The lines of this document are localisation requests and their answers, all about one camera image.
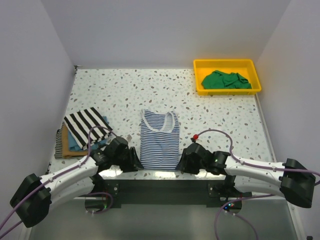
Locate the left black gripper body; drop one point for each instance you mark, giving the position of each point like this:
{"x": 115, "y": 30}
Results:
{"x": 122, "y": 160}

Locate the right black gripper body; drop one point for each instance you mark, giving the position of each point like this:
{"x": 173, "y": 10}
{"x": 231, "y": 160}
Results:
{"x": 193, "y": 167}

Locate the blue white striped tank top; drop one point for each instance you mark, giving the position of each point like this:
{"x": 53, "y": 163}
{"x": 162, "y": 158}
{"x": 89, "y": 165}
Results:
{"x": 159, "y": 140}

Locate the green tank top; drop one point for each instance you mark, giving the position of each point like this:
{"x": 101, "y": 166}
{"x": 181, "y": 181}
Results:
{"x": 221, "y": 80}

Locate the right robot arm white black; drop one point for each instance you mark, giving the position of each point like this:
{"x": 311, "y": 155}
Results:
{"x": 290, "y": 179}

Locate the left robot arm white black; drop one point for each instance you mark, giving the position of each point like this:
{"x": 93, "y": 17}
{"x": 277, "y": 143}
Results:
{"x": 36, "y": 195}

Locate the light blue folded tank top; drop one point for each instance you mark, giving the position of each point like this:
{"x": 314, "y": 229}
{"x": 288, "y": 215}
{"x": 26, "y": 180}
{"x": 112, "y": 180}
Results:
{"x": 74, "y": 147}

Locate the black white wide-striped tank top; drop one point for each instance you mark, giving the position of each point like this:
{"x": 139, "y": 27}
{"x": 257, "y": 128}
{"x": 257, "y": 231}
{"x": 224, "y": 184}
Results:
{"x": 87, "y": 122}

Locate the tan folded tank top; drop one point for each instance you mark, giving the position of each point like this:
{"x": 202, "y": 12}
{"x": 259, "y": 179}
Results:
{"x": 66, "y": 153}

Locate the black white thin-striped tank top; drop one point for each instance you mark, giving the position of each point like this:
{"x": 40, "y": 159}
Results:
{"x": 58, "y": 145}

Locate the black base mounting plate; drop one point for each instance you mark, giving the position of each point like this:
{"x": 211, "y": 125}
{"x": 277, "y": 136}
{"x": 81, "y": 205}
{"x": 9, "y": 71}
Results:
{"x": 117, "y": 192}

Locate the yellow plastic tray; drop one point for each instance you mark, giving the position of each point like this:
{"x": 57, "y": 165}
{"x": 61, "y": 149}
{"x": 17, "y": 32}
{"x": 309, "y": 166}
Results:
{"x": 245, "y": 67}

